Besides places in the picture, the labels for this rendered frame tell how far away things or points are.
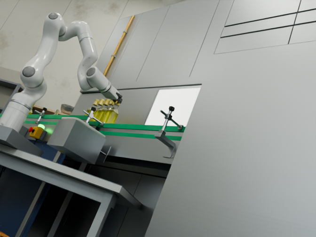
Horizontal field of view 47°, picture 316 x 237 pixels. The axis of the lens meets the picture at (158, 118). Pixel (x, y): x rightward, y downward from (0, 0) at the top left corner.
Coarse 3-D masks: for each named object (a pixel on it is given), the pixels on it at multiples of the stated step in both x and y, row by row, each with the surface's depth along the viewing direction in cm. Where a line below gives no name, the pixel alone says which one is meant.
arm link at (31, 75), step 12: (48, 24) 215; (60, 24) 218; (48, 36) 217; (48, 48) 215; (36, 60) 208; (48, 60) 213; (24, 72) 201; (36, 72) 202; (24, 84) 205; (36, 84) 205
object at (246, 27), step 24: (240, 0) 170; (264, 0) 159; (288, 0) 150; (312, 0) 141; (240, 24) 161; (264, 24) 151; (288, 24) 143; (312, 24) 135; (216, 48) 163; (240, 48) 153
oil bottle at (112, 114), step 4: (112, 108) 229; (108, 112) 229; (112, 112) 227; (116, 112) 229; (108, 116) 227; (112, 116) 227; (116, 116) 229; (104, 120) 227; (108, 120) 225; (112, 120) 227
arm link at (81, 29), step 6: (72, 24) 224; (78, 24) 222; (84, 24) 222; (66, 30) 229; (72, 30) 223; (78, 30) 221; (84, 30) 220; (90, 30) 224; (60, 36) 228; (66, 36) 229; (72, 36) 226; (78, 36) 221; (84, 36) 219; (90, 36) 220
